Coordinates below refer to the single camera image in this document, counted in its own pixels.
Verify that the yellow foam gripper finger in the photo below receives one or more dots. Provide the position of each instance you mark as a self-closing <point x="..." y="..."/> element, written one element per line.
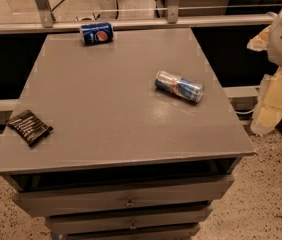
<point x="268" y="111"/>

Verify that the silver blue redbull can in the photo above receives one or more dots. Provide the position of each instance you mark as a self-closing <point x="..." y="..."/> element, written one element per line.
<point x="191" y="91"/>

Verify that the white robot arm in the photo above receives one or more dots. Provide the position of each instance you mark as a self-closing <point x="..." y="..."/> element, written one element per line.
<point x="268" y="110"/>

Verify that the blue pepsi can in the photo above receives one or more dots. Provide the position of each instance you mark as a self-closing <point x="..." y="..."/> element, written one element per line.
<point x="96" y="33"/>

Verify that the top grey drawer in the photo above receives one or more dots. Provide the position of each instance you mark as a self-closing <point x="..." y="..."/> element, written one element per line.
<point x="125" y="196"/>

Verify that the grey drawer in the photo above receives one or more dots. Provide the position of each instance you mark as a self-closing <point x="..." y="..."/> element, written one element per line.
<point x="140" y="218"/>
<point x="171" y="232"/>
<point x="125" y="196"/>

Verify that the grey drawer cabinet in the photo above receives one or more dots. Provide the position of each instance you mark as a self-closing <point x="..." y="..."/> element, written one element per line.
<point x="113" y="126"/>

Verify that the middle grey drawer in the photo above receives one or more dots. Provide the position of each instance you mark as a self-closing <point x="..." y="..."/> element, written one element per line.
<point x="140" y="218"/>

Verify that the bottom grey drawer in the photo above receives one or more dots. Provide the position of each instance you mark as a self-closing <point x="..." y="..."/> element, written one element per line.
<point x="171" y="232"/>

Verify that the black snack packet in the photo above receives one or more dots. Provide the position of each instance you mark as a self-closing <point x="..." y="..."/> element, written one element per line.
<point x="29" y="127"/>

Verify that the metal railing frame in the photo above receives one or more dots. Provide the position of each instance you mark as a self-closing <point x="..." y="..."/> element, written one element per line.
<point x="53" y="16"/>

